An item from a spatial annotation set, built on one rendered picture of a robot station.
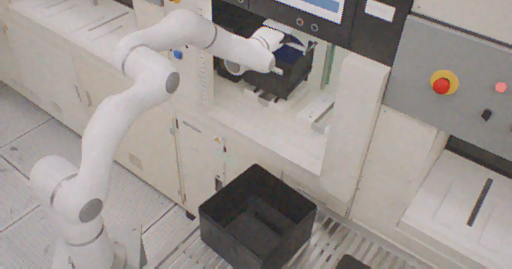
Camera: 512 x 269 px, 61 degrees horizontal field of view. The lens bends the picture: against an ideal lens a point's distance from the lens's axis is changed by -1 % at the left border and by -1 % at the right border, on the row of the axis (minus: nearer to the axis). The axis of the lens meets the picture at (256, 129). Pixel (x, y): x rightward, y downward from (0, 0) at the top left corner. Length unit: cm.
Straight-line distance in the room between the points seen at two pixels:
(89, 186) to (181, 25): 48
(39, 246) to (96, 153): 149
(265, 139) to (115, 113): 71
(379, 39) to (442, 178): 71
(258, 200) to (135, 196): 120
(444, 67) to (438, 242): 63
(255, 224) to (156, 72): 69
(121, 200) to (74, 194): 152
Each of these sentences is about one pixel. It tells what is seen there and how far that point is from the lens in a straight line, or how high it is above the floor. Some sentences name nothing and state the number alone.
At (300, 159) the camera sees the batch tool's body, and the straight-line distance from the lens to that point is 166.
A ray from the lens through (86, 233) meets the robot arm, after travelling 135.
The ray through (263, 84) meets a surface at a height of 97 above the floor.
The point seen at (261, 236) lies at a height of 77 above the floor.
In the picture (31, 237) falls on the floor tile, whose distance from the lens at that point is 270.
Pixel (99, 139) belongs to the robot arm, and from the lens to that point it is 120.
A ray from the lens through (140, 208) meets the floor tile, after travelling 264.
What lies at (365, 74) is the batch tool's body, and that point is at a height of 138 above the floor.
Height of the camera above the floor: 205
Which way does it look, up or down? 42 degrees down
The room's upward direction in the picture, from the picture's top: 3 degrees clockwise
